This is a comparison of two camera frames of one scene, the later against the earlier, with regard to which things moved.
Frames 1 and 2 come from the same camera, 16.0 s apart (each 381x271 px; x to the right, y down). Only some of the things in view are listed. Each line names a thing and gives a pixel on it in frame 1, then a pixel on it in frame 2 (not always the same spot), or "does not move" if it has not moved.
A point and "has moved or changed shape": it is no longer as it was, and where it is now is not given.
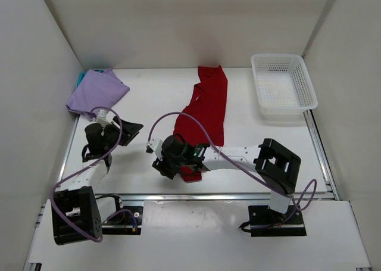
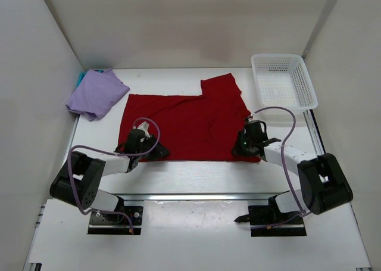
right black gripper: [165, 165] → [238, 150]
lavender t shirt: [96, 89] does not move
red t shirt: [208, 105] has moved or changed shape
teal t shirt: [82, 74] does not move
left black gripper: [130, 131] → [159, 152]
